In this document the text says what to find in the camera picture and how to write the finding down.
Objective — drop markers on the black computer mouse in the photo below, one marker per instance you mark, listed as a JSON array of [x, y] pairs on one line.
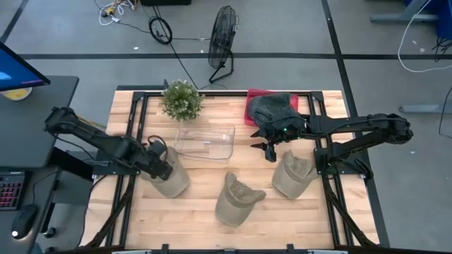
[[24, 220]]

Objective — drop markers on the dark green baseball cap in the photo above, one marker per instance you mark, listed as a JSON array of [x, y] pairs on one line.
[[273, 100], [268, 116]]

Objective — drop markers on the yellow round object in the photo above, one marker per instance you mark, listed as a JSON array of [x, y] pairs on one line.
[[16, 94]]

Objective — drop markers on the black floor fan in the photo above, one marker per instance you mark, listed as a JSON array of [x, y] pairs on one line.
[[221, 39]]

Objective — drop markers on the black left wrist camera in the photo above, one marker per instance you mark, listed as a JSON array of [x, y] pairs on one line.
[[155, 146]]

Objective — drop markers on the black keyboard with red keys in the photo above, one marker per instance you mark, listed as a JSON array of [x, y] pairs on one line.
[[10, 190]]

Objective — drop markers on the beige baseball cap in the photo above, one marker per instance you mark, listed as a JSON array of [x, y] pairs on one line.
[[234, 206], [293, 176], [176, 183]]

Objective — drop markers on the computer monitor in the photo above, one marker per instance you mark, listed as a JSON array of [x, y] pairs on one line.
[[16, 70]]

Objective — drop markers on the grey metal table foot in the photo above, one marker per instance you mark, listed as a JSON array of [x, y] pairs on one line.
[[402, 17], [423, 108]]

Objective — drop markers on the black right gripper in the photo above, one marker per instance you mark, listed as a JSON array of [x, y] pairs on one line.
[[287, 130]]

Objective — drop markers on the black desk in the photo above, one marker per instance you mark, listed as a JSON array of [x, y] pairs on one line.
[[31, 127]]

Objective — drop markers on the clear plastic container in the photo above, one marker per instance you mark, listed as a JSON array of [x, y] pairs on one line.
[[208, 141]]

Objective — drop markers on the black metal table frame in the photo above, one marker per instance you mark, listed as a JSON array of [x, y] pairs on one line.
[[136, 116]]

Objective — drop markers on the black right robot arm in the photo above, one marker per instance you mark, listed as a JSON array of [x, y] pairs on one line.
[[353, 125]]

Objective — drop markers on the blue object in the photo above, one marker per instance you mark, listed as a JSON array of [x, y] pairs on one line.
[[445, 17]]

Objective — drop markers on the red plastic bin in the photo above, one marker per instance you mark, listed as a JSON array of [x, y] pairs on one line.
[[249, 106]]

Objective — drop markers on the small green potted plant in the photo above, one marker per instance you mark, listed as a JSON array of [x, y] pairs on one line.
[[182, 100]]

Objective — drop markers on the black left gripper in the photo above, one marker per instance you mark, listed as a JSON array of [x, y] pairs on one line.
[[159, 168]]

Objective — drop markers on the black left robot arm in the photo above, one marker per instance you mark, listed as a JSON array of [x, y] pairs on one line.
[[106, 141]]

